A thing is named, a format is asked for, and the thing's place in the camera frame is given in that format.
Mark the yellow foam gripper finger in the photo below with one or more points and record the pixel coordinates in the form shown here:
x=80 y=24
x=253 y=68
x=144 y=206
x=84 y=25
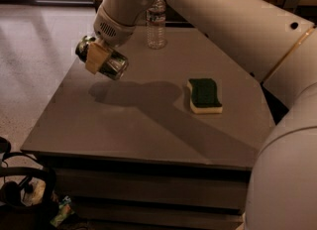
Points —
x=96 y=56

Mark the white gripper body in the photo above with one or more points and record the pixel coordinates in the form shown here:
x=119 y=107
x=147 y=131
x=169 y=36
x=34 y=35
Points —
x=114 y=32

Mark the green soda can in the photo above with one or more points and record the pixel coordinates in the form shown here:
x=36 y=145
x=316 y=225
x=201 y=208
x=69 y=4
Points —
x=113 y=67

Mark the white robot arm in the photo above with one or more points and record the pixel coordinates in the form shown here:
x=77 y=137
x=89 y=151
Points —
x=279 y=48

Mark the clear plastic water bottle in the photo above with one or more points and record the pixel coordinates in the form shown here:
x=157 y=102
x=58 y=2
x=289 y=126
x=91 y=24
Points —
x=155 y=19

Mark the grey drawer cabinet table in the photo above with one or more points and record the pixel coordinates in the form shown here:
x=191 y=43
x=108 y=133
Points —
x=132 y=155

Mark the green and yellow sponge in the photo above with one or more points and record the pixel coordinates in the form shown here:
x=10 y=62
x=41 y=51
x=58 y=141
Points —
x=203 y=96

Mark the green snack packet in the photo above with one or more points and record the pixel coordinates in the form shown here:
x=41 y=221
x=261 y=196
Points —
x=64 y=211

